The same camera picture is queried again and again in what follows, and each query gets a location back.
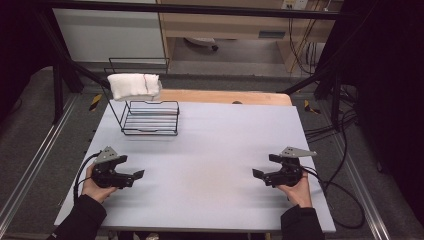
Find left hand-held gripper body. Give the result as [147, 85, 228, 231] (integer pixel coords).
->
[91, 146, 135, 190]

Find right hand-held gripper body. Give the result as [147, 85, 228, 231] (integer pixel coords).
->
[262, 146, 318, 188]

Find black wire rack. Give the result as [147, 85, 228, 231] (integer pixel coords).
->
[103, 57, 181, 137]

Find white towel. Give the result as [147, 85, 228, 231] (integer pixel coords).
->
[107, 72, 163, 102]

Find person's left hand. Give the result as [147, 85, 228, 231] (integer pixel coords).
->
[81, 163, 118, 205]

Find person's right hand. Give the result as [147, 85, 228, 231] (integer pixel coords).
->
[276, 169, 314, 209]

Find yellow black striped tape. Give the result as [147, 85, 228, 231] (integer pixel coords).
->
[88, 93, 103, 112]
[303, 99, 321, 115]

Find black metal stand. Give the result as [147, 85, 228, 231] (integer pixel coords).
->
[282, 56, 345, 132]
[35, 13, 112, 125]

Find wooden board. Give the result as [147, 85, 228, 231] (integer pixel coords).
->
[155, 88, 294, 107]

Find white cabinet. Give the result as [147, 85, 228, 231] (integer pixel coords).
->
[52, 7, 166, 64]

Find dark curtain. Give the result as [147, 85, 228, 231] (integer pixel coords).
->
[0, 0, 56, 125]
[318, 0, 424, 228]

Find grey chair base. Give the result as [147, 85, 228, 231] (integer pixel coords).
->
[184, 36, 220, 52]

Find light wooden desk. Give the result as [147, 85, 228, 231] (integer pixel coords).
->
[156, 0, 345, 73]

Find white power outlet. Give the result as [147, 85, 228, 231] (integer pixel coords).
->
[281, 0, 310, 11]

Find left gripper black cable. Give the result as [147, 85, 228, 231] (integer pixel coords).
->
[72, 151, 102, 205]

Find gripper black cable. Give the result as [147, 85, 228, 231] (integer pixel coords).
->
[72, 151, 102, 205]
[300, 164, 366, 230]

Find black floor cables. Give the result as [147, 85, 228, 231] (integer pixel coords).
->
[304, 83, 360, 142]

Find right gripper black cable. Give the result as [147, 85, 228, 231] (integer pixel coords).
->
[300, 164, 366, 230]

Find aluminium rail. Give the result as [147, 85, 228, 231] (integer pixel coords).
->
[332, 132, 392, 240]
[0, 94, 80, 228]

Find hanging desk cables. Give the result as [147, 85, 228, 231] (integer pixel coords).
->
[287, 15, 322, 76]

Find black metal frame bar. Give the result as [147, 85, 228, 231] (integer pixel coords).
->
[33, 0, 349, 21]

